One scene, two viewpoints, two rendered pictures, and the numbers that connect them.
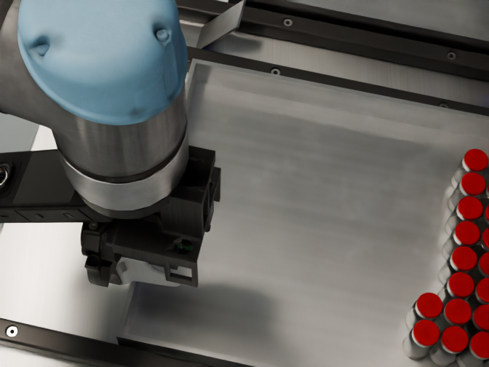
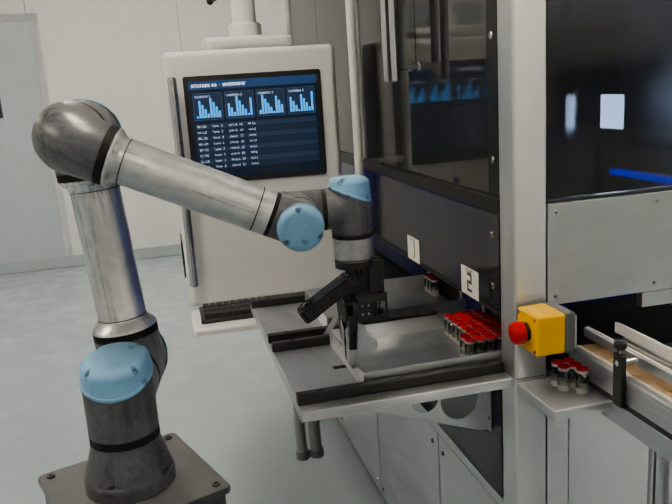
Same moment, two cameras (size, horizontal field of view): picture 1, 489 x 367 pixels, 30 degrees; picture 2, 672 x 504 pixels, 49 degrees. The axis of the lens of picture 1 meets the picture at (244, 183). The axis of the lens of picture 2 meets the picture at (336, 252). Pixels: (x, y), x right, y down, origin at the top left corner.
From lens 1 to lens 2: 1.15 m
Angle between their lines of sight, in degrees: 55
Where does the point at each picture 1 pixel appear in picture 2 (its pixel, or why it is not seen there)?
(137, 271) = (361, 340)
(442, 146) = (434, 331)
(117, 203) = (362, 254)
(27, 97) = (337, 204)
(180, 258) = (381, 293)
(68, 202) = (339, 283)
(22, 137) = not seen: outside the picture
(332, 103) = (387, 331)
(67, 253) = (321, 382)
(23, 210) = (322, 300)
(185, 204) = (378, 264)
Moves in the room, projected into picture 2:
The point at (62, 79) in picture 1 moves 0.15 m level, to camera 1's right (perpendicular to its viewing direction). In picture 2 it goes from (350, 184) to (425, 174)
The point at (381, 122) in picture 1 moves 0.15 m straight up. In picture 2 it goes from (408, 333) to (405, 268)
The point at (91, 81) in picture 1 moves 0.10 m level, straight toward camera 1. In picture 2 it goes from (357, 182) to (399, 185)
